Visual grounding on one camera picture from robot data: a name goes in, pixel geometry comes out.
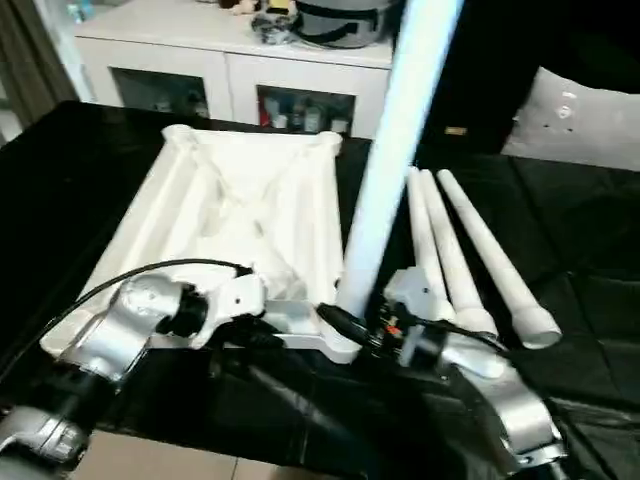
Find white plastic table top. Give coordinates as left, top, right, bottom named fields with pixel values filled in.
left=38, top=124, right=360, bottom=367

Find white plastic table leg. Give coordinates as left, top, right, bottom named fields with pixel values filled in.
left=334, top=0, right=465, bottom=322
left=436, top=169, right=562, bottom=351
left=406, top=166, right=457, bottom=322
left=417, top=169, right=500, bottom=337

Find black work mat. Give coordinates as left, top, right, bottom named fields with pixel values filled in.
left=0, top=99, right=640, bottom=462

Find white glass-door cabinet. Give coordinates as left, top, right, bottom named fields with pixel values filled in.
left=73, top=0, right=402, bottom=140

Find grey printed cushion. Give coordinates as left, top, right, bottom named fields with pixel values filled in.
left=498, top=64, right=640, bottom=175

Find black sofa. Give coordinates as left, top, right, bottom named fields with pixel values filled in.
left=368, top=0, right=640, bottom=162

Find brown curtain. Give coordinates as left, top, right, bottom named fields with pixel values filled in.
left=0, top=0, right=82, bottom=132

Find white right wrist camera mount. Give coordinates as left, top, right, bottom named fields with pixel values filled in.
left=386, top=266, right=447, bottom=372

